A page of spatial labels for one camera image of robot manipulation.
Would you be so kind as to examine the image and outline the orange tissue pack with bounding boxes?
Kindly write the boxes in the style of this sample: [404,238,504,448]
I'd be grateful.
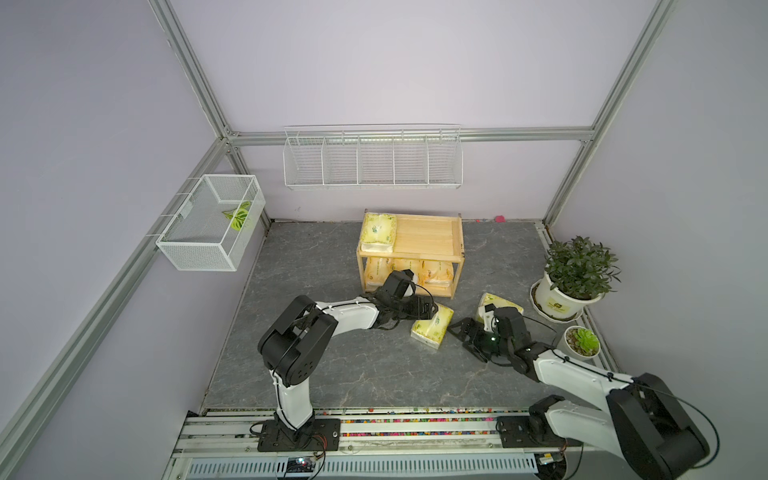
[393,259,423,277]
[420,260,455,286]
[364,257,393,288]

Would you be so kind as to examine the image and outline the green toy in basket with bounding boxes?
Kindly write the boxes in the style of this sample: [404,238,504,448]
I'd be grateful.
[223,201,251,231]

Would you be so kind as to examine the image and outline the small potted green plant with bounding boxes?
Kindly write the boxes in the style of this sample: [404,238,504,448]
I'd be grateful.
[563,326,601,360]

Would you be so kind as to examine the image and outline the white mesh side basket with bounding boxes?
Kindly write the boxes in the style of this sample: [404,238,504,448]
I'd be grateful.
[155,174,265,272]

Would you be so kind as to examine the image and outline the aluminium front rail frame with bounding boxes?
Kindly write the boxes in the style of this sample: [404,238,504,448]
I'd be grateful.
[163,407,602,479]

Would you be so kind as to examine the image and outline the light wooden two-tier shelf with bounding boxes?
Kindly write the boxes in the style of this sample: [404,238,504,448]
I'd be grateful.
[356,214,465,298]

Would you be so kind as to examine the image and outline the large potted green plant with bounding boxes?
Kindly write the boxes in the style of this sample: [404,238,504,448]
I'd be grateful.
[531,236,621,323]

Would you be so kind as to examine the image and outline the white wire wall rack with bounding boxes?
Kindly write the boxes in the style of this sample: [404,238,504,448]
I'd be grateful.
[282,124,464,189]

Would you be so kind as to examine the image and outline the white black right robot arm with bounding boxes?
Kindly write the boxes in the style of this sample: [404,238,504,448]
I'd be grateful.
[447,304,721,479]

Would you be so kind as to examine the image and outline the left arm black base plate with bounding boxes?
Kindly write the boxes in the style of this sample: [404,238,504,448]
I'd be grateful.
[253,418,341,453]

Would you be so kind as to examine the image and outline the aluminium frame corner post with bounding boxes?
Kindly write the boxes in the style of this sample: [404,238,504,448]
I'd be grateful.
[146,0,272,229]

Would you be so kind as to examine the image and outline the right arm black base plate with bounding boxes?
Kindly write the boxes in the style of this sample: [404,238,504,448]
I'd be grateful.
[495,415,583,450]

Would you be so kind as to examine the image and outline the green tissue pack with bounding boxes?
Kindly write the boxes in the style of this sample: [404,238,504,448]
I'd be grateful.
[411,304,454,350]
[359,212,397,254]
[475,292,524,325]

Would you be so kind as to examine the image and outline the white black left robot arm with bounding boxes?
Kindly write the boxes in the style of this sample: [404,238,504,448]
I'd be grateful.
[258,269,439,433]

